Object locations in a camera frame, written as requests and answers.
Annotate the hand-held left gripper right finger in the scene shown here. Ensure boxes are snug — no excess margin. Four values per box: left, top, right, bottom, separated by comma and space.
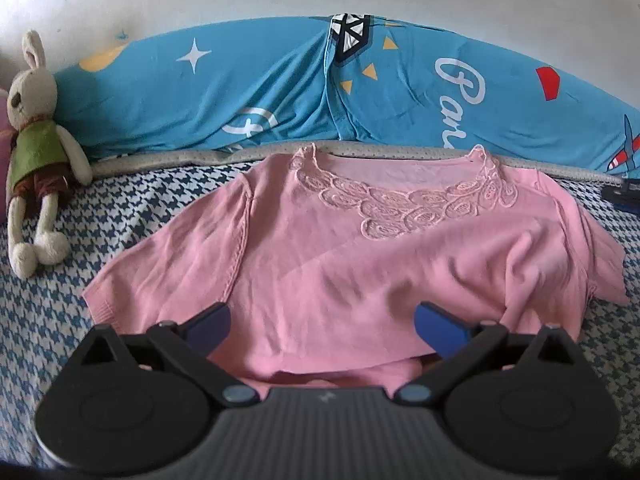
395, 301, 577, 407

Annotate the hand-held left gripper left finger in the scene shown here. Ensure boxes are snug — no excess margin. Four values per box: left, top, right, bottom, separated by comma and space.
80, 302, 261, 408

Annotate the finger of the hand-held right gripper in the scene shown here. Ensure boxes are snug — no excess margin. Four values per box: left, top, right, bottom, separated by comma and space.
600, 177, 640, 213

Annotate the pink knit top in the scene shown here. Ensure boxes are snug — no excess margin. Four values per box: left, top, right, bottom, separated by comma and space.
82, 144, 632, 391

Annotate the blue white houndstooth bed mat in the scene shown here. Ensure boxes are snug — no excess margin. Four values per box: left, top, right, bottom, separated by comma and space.
0, 140, 640, 466

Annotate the blue printed quilt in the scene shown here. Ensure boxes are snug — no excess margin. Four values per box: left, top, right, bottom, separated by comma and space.
52, 12, 640, 176

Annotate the beige plush rabbit toy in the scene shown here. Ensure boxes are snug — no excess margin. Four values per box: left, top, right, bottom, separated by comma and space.
6, 30, 93, 278

